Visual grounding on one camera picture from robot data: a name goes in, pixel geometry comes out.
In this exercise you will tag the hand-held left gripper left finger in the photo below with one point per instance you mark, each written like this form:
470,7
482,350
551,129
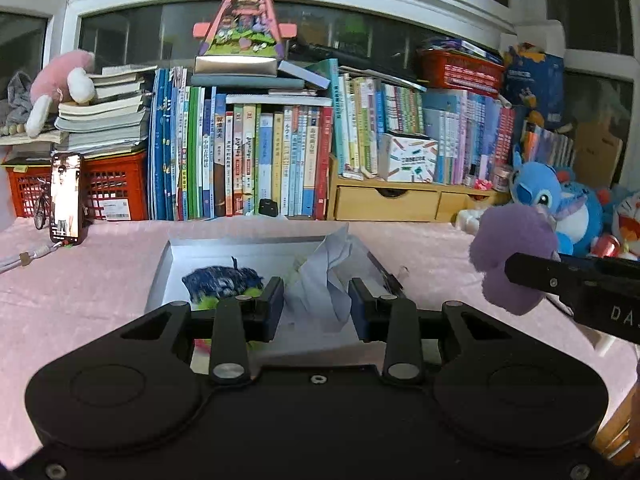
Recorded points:
272,307

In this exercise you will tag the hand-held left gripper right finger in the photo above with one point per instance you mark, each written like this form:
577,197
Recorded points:
357,310

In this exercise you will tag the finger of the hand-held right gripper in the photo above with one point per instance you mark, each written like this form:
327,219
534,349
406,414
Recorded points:
600,266
535,272

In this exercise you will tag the purple fluffy scrunchie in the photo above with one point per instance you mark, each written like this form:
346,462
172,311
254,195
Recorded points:
510,235

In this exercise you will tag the white tissue paper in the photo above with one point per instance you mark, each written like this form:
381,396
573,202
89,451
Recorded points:
325,270

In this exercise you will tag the dark blue scrunchie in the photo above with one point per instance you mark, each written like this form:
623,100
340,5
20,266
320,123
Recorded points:
220,280

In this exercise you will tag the green scrunchie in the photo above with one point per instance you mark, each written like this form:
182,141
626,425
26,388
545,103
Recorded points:
202,302

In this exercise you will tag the grey tray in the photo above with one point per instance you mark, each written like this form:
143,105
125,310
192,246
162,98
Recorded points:
200,255

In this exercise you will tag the red shiny toy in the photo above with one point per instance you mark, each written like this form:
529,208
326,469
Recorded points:
607,247

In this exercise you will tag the black binder clip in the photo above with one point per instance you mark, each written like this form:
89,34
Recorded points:
404,272

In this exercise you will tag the blue cat plush toy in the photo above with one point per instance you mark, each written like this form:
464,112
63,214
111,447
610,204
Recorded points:
627,210

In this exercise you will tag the white plastic rack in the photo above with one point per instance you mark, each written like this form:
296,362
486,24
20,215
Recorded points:
467,220

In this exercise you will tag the blue alien plush toy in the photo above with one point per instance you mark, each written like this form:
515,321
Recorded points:
535,185

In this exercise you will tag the wooden drawer organizer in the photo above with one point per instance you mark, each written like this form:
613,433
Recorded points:
380,202

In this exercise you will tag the brown cardboard box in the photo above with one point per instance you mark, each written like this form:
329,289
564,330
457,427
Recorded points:
595,152

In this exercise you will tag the slanted colourful thin books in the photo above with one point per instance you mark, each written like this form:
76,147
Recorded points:
547,142

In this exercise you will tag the row of upright picture books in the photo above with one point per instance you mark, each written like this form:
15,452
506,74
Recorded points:
240,160

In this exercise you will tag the white patterned box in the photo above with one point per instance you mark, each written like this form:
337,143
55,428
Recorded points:
407,157

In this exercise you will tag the row of pastel workbooks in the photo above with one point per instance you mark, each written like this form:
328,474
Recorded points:
450,130

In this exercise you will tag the pink tablecloth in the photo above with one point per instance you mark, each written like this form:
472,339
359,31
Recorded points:
100,280

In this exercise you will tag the blue cardboard box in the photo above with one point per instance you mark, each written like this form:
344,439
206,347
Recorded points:
535,85

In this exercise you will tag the red plastic crate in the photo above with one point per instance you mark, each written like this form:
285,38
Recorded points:
115,185
25,190

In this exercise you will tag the red plastic basket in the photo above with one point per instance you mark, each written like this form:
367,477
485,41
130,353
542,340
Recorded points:
460,72

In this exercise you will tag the flat grey books pile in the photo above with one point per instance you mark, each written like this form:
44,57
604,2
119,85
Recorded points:
240,80

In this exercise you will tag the smartphone with red case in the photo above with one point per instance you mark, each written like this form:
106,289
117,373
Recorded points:
67,195

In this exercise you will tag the stack of worn paperback books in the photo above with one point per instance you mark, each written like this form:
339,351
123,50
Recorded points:
100,125

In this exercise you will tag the miniature bicycle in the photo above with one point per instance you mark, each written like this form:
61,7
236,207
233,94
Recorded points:
40,210

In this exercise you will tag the house-shaped paper toy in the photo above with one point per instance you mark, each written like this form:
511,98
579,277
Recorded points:
240,25

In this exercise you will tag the pink and white plush toy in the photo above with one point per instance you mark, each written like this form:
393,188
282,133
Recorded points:
55,75

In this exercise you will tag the grey plush toy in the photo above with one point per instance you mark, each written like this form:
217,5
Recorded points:
17,100

